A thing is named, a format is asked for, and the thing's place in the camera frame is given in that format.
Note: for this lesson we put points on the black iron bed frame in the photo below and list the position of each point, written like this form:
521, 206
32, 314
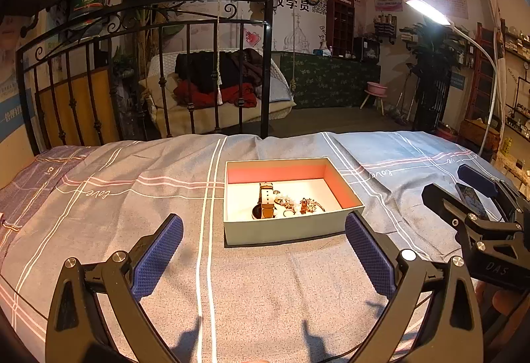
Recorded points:
124, 77

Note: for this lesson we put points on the pink-lined cardboard box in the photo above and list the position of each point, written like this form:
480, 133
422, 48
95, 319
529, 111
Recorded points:
285, 228

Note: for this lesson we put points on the dark clothes pile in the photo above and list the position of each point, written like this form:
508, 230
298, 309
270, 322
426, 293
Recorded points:
215, 69

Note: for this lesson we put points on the red phone booth cabinet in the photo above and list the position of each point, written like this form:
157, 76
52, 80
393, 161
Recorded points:
341, 23

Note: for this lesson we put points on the dark potted plant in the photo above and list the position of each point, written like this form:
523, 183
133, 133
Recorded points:
434, 73

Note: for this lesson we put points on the white floor lamp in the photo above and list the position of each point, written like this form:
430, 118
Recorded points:
430, 9

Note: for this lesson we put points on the wall shelf with bottles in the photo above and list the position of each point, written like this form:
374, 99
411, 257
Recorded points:
517, 98

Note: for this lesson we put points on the red ladder shelf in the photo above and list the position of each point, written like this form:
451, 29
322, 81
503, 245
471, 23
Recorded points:
484, 77

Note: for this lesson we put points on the blue striped bed sheet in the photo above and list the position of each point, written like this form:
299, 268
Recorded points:
124, 201

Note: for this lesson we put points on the blue and white poster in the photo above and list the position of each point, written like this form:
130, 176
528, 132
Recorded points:
12, 98

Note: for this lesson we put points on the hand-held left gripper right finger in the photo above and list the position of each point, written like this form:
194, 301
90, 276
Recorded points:
368, 259

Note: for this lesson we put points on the gold leaf earring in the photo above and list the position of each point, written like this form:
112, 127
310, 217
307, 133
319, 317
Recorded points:
309, 205

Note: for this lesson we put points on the hanging wicker swing chair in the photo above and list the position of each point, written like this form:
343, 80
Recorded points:
281, 89

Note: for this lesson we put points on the green patterned counter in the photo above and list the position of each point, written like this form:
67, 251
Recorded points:
331, 81

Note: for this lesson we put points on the person's right hand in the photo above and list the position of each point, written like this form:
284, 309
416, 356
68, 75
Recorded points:
503, 307

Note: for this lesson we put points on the wicker basket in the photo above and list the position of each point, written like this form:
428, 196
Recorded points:
480, 133

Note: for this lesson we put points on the red cloth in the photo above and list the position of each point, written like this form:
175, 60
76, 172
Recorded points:
236, 96

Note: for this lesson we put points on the pink stool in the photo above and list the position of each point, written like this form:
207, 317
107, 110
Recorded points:
376, 92

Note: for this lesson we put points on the twisted silver earring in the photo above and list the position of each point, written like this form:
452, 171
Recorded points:
287, 213

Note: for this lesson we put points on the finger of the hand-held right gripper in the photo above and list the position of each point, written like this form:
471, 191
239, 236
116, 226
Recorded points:
439, 197
476, 180

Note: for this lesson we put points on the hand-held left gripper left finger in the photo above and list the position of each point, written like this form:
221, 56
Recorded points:
159, 255

